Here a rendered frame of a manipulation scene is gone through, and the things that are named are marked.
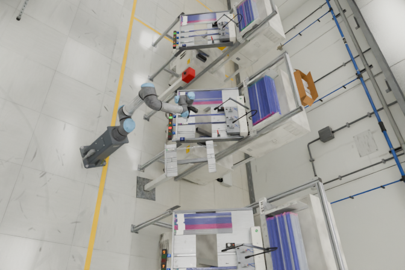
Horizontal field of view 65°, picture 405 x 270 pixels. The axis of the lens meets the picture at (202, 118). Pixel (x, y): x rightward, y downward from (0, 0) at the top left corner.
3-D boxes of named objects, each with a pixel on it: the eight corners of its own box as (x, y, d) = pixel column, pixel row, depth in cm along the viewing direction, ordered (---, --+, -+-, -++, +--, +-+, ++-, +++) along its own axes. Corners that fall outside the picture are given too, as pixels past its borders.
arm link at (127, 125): (119, 135, 294) (126, 129, 286) (116, 122, 299) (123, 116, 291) (130, 135, 302) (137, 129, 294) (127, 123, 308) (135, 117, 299)
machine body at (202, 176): (160, 173, 391) (193, 153, 354) (163, 126, 432) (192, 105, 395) (200, 187, 426) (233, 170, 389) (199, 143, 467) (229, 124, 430)
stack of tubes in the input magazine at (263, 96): (252, 125, 317) (273, 112, 301) (247, 87, 348) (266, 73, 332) (261, 129, 324) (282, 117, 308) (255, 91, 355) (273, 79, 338)
